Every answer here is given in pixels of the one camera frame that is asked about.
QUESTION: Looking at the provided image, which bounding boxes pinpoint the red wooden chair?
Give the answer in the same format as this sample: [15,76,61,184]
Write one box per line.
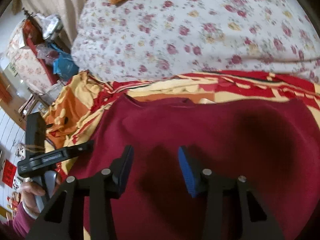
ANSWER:
[22,17,61,86]

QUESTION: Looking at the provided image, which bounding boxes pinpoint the blue plastic bag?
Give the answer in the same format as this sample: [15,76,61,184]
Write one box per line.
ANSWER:
[49,43,79,81]

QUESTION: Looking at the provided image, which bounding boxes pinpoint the maroon sleeve forearm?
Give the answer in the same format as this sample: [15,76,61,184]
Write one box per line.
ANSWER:
[1,202,37,240]

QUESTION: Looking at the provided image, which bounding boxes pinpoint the white floral quilt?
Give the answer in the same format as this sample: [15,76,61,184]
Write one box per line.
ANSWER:
[72,0,319,83]

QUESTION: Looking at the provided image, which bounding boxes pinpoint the person's left hand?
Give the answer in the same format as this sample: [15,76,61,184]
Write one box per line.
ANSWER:
[20,180,45,219]

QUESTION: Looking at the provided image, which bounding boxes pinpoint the maroon sweater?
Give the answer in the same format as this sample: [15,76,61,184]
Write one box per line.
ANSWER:
[69,95,319,239]

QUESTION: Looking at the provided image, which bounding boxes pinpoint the red orange cream blanket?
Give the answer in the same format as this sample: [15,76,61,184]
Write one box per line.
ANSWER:
[42,70,320,240]

